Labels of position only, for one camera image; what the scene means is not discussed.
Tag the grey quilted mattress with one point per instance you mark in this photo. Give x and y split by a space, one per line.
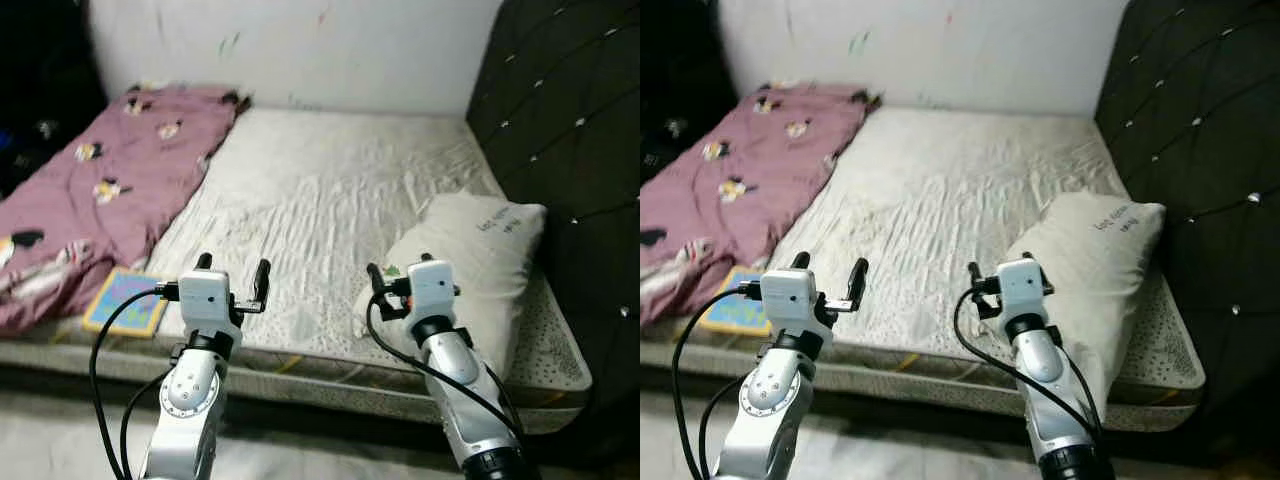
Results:
940 200
320 200

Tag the white pillow with lettering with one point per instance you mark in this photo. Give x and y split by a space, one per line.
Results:
1090 250
470 250

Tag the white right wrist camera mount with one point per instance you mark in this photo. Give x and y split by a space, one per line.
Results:
1022 286
432 288

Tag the black tufted headboard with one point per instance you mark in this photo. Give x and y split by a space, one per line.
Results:
1200 100
570 110

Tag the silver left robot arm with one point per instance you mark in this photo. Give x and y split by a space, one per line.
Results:
765 410
185 410

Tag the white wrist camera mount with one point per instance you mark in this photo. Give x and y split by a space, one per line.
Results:
790 298
1022 286
432 288
205 300

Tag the blue yellow children's book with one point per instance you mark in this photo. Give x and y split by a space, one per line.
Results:
735 305
125 305

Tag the purple mouse print blanket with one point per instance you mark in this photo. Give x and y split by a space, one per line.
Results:
730 190
90 200

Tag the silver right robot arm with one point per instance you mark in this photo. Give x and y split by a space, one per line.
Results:
1060 400
470 400

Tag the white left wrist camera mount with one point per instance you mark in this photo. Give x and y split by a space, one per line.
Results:
790 298
205 300

